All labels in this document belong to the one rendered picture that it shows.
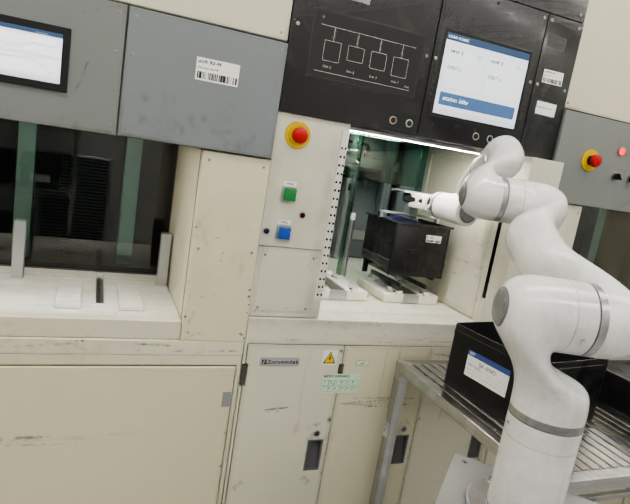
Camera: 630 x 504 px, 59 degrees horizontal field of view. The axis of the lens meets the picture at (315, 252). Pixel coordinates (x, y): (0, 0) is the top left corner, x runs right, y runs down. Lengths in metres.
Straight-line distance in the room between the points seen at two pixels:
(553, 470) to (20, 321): 1.13
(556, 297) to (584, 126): 1.06
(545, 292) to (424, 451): 1.09
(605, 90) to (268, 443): 1.47
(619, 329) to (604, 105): 1.14
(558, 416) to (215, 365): 0.87
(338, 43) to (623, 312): 0.90
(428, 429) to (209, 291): 0.86
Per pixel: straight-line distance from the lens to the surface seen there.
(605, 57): 1.99
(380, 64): 1.50
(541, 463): 1.01
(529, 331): 0.91
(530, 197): 1.26
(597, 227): 2.72
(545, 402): 0.97
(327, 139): 1.45
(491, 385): 1.47
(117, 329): 1.43
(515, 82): 1.74
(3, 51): 1.34
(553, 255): 1.07
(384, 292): 1.84
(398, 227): 1.80
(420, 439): 1.88
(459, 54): 1.63
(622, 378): 1.72
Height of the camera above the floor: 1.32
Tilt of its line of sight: 10 degrees down
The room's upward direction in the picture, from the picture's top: 9 degrees clockwise
